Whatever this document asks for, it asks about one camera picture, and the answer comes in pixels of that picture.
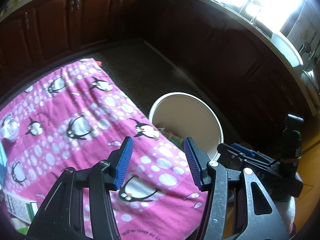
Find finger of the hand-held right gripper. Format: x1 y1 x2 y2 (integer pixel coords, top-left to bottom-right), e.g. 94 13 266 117
230 143 273 167
217 143 244 169

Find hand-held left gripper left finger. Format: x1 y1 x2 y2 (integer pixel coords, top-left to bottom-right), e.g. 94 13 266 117
26 136 134 240

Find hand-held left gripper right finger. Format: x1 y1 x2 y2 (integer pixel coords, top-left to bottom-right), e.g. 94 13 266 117
183 137 290 240

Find teal fuzzy cloth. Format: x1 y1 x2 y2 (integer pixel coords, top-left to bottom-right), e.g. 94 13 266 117
166 134 187 147

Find white plastic bucket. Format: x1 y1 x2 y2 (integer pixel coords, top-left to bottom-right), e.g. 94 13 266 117
148 92 224 160

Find green white carton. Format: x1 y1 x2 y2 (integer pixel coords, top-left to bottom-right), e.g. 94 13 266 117
5 194 38 224

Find clear plastic wrapper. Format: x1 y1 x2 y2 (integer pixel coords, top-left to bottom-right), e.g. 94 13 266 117
0 114 20 143

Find teal paper packet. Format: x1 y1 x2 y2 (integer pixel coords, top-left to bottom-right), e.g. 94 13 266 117
0 142 7 178

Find person's right forearm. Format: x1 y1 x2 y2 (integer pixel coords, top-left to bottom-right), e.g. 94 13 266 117
275 196 297 233

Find pink penguin print blanket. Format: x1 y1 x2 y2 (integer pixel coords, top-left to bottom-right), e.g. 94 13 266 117
0 58 210 240

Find white enamel bowl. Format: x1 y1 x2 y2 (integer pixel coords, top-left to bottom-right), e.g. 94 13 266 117
300 70 320 98

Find large white basin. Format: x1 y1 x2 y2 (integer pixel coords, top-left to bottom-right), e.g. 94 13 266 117
271 32 304 67

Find wooden base cabinets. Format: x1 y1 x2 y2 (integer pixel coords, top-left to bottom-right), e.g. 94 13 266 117
0 0 320 140

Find kitchen window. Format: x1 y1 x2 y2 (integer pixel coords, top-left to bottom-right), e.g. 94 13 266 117
210 0 308 30

